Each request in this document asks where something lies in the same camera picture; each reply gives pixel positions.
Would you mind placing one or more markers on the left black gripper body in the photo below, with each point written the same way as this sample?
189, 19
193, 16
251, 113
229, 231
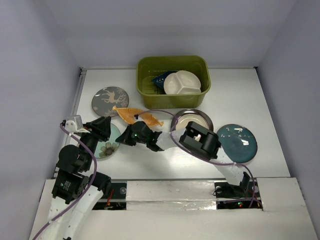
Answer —
90, 139

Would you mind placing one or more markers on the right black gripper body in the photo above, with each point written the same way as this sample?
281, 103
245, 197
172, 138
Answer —
136, 138

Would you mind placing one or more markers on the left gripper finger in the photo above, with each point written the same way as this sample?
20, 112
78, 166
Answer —
103, 133
100, 125

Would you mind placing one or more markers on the light green flower plate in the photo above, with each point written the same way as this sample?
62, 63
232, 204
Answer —
105, 149

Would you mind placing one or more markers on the orange leaf shaped dish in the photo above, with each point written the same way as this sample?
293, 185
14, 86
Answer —
131, 115

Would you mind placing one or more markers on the grey deer pattern plate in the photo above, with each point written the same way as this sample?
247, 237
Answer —
105, 99

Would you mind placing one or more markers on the brown rimmed cream plate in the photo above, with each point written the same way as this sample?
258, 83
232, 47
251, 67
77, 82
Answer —
181, 119

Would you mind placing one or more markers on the dark blue shell dish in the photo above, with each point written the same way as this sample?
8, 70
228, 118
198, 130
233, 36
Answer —
160, 79

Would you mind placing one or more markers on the white three-section divided plate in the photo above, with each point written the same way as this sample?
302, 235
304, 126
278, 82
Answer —
182, 82

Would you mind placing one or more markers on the teal round floral plate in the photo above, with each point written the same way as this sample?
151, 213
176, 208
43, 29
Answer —
238, 142

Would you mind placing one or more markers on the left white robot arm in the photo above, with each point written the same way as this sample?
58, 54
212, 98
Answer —
78, 185

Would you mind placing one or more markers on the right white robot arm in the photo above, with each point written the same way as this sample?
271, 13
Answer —
195, 140

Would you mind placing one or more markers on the green plastic bin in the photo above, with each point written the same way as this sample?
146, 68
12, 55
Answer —
153, 97

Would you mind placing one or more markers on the white foam strip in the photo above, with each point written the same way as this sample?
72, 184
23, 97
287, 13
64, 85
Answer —
173, 195

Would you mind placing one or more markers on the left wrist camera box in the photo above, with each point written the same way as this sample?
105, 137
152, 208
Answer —
74, 124

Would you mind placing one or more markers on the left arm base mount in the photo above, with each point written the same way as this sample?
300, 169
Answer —
116, 200

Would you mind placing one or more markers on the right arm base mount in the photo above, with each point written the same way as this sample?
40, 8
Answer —
231, 197

